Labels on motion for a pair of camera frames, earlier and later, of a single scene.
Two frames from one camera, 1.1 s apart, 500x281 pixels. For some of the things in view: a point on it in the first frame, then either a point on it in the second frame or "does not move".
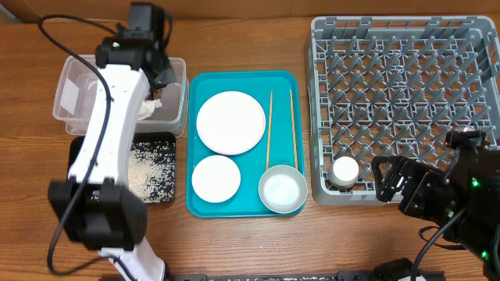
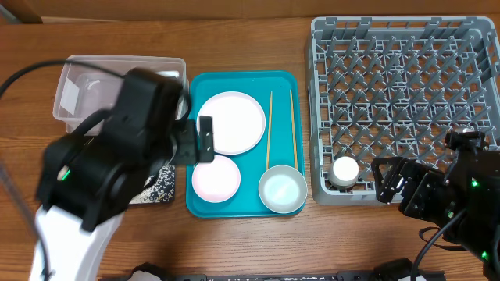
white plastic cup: (344, 172) does not move
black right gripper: (421, 177) does not move
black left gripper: (170, 77) → (187, 129)
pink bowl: (216, 179) does not move
